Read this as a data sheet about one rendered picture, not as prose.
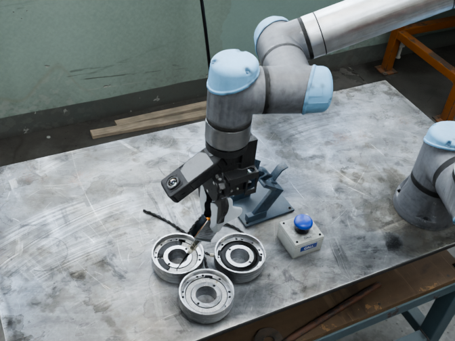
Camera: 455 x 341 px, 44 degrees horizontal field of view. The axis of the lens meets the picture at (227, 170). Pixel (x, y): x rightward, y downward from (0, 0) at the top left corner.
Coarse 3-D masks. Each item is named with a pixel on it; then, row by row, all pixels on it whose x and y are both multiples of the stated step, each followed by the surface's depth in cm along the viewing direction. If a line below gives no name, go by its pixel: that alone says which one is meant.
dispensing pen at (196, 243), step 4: (204, 216) 106; (208, 216) 106; (200, 220) 106; (204, 220) 105; (208, 220) 105; (196, 224) 107; (200, 224) 106; (192, 228) 107; (196, 228) 106; (200, 228) 106; (192, 232) 107; (196, 232) 106; (196, 240) 108; (192, 244) 108; (196, 244) 108; (192, 248) 109; (188, 252) 109; (180, 264) 110
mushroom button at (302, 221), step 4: (300, 216) 118; (304, 216) 119; (308, 216) 119; (296, 220) 118; (300, 220) 118; (304, 220) 118; (308, 220) 118; (296, 224) 117; (300, 224) 117; (304, 224) 117; (308, 224) 117; (312, 224) 118; (300, 228) 117; (304, 228) 117; (308, 228) 117
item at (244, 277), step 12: (228, 240) 118; (252, 240) 118; (216, 252) 115; (228, 252) 116; (240, 252) 118; (252, 252) 116; (264, 252) 115; (216, 264) 113; (240, 264) 114; (264, 264) 114; (228, 276) 112; (240, 276) 111; (252, 276) 112
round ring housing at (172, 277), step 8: (160, 240) 116; (168, 240) 117; (176, 240) 117; (192, 240) 117; (152, 248) 113; (168, 248) 115; (176, 248) 115; (184, 248) 115; (200, 248) 115; (152, 256) 112; (168, 256) 115; (176, 256) 117; (184, 256) 116; (200, 256) 114; (152, 264) 112; (168, 264) 113; (176, 264) 112; (184, 264) 113; (200, 264) 112; (160, 272) 110; (168, 272) 109; (184, 272) 110; (168, 280) 111; (176, 280) 111
